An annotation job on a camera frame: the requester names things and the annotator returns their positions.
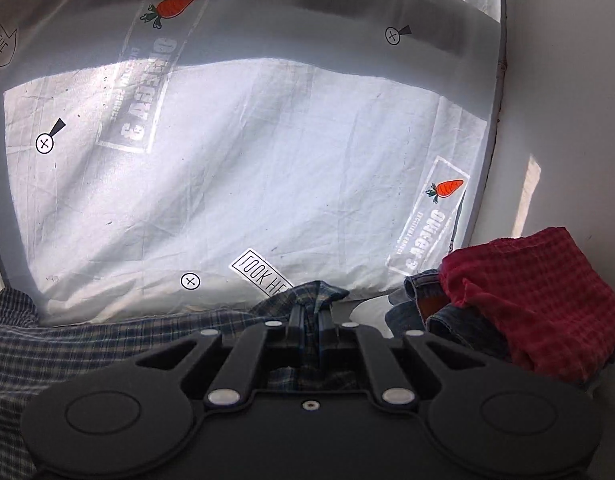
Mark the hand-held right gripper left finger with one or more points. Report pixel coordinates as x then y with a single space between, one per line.
297 331

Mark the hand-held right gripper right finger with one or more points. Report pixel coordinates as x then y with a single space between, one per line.
325 334

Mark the blue plaid shirt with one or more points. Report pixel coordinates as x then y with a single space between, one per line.
62 345

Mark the white folded garment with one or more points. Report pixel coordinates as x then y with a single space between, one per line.
367 315

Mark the blue denim jeans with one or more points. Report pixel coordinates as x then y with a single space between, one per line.
412 320

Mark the white printed curtain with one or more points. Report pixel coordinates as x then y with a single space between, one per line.
237 160

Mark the red checked garment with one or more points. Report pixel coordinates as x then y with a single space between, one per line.
537 300

